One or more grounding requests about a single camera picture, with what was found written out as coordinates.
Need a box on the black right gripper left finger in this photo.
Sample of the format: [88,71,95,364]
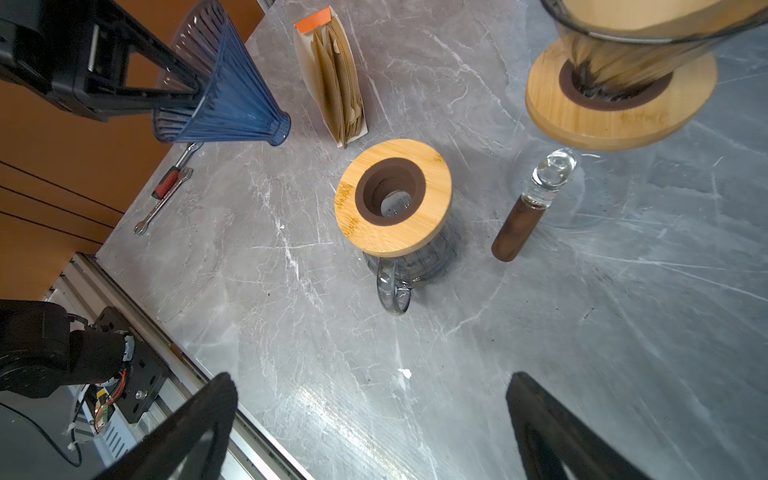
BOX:
[97,373,238,479]

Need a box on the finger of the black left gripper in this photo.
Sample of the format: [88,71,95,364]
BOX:
[71,1,204,117]

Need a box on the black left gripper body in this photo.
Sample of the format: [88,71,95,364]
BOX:
[1,1,104,120]

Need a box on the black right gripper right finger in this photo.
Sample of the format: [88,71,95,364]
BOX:
[506,372,647,479]

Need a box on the blue ribbed dripper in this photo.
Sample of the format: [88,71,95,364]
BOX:
[152,1,291,146]

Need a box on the wooden ring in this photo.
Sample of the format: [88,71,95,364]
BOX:
[334,138,454,259]

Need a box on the wooden ring dripper holder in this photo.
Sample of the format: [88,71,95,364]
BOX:
[525,40,718,151]

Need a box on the grey ribbed glass dripper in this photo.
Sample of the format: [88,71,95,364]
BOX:
[541,1,767,101]

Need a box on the clear glass cup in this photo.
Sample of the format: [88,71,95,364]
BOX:
[542,149,652,231]

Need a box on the brown small bottle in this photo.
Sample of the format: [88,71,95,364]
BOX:
[491,148,581,262]

